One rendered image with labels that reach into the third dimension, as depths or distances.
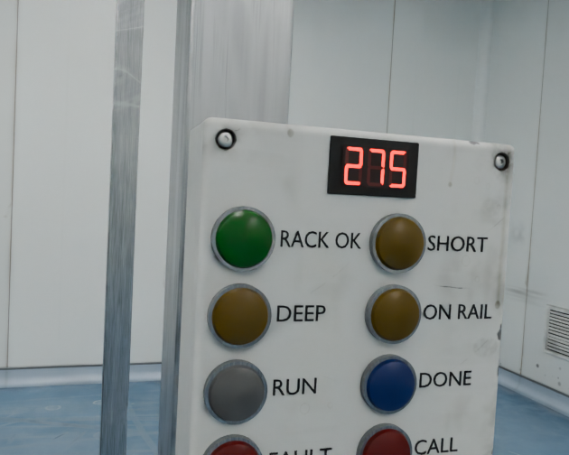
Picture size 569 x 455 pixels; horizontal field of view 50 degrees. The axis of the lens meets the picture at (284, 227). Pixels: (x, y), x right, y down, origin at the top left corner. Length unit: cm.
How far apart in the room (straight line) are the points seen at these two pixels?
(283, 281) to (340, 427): 8
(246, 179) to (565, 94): 386
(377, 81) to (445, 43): 61
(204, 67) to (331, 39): 387
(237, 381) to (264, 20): 20
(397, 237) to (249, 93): 12
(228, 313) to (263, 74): 14
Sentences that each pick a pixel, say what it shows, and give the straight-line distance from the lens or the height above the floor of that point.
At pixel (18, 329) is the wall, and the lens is 388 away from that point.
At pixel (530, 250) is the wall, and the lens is 420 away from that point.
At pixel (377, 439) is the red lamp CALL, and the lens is 32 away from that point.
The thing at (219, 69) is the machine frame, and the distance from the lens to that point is 35.
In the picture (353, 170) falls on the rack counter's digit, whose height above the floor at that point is 119.
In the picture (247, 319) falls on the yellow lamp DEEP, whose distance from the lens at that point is 28.
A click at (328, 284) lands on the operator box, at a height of 114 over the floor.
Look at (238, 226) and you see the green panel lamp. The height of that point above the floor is 116.
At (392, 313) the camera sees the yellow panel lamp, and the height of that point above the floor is 112.
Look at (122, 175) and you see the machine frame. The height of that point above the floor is 121.
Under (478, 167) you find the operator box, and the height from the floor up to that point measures 120.
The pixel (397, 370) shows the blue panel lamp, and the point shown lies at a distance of 32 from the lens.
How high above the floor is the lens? 118
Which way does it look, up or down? 3 degrees down
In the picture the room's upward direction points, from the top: 3 degrees clockwise
